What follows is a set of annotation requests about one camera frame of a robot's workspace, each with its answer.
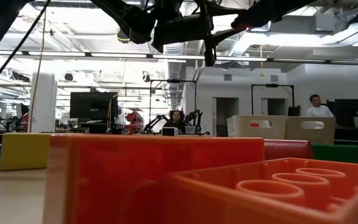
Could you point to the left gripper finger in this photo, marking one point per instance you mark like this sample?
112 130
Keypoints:
228 10
228 37

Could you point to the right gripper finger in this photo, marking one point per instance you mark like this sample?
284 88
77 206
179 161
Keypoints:
250 15
261 17

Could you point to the red toy brick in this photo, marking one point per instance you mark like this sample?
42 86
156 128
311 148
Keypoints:
254 125
287 150

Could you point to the white plastic bin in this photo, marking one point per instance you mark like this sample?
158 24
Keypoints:
238 129

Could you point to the beige plastic bin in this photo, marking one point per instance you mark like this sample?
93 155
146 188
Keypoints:
294 132

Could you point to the green toy brick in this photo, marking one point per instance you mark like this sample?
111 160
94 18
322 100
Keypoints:
340 154

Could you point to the yellow toy brick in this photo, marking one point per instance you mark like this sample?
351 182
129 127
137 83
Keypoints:
23 152

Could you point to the black background robot arm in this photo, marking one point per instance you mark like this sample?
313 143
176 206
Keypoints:
154 119
194 116

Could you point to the small black ceiling fixture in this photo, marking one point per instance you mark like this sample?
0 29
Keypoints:
68 77
146 77

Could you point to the black round ceiling fixture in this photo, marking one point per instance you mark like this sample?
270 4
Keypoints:
122 36

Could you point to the long ceiling light bar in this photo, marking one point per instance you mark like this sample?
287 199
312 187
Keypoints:
120 55

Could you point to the person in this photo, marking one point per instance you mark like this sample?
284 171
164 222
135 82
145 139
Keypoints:
176 116
319 111

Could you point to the red background item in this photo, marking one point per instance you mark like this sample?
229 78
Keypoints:
134 118

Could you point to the small white box device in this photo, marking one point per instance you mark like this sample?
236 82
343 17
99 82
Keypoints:
163 131

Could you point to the black monitor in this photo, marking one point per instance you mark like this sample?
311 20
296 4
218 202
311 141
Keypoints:
92 105

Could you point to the black equipment stack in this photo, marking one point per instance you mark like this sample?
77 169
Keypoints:
350 107

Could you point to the orange toy brick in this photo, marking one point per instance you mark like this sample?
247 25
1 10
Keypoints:
120 174
291 193

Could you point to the white pillar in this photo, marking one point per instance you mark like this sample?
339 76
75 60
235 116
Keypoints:
43 105

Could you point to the black and red chair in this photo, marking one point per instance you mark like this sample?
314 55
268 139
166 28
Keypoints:
25 109

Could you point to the white wall vent grille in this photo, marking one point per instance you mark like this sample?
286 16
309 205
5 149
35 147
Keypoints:
227 77
274 78

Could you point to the black gantry frame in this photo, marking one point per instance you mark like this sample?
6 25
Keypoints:
173 81
272 85

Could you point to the ribbed silver ventilation duct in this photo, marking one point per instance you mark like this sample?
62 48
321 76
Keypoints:
176 93

